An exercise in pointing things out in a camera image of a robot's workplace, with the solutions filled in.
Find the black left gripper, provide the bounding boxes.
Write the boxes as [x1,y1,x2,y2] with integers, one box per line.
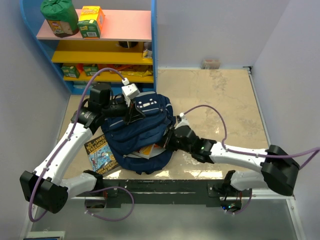
[102,95,146,125]

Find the navy blue backpack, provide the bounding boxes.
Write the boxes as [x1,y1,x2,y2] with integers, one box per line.
[101,91,176,175]

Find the Roald Dahl Charlie book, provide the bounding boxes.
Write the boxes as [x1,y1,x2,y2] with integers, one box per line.
[132,144,165,159]

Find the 169-storey treehouse book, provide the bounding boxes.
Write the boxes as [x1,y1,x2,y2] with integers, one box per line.
[84,135,120,176]

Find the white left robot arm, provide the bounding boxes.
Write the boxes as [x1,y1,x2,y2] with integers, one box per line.
[19,83,143,214]

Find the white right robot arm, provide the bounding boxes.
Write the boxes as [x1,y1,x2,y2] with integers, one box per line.
[165,125,300,197]

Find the orange yellow snack packets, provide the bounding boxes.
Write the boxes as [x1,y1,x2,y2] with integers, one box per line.
[76,63,154,78]

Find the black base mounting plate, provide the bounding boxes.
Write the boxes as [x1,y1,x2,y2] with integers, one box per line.
[74,178,253,209]

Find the blue shelf unit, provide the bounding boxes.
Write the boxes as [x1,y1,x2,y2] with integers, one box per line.
[19,0,158,95]

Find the green box right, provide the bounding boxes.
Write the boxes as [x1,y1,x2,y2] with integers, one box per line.
[83,63,100,77]

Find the green box left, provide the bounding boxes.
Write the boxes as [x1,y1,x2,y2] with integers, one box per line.
[61,65,80,79]

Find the yellow green carton box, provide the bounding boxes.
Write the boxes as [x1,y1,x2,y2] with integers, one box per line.
[77,6,105,39]

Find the green chips canister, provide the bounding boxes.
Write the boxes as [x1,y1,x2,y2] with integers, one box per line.
[40,0,79,38]

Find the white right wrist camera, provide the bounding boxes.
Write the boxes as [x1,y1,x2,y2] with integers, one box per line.
[175,112,190,129]

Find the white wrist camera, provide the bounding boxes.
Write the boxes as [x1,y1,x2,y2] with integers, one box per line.
[175,112,190,129]
[121,77,140,107]

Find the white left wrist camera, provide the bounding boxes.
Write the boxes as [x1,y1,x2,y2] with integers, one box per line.
[121,77,140,107]

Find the small brown box at wall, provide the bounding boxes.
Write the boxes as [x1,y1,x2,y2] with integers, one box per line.
[201,59,221,70]

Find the aluminium rail frame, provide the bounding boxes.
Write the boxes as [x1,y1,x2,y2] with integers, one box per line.
[19,67,306,240]

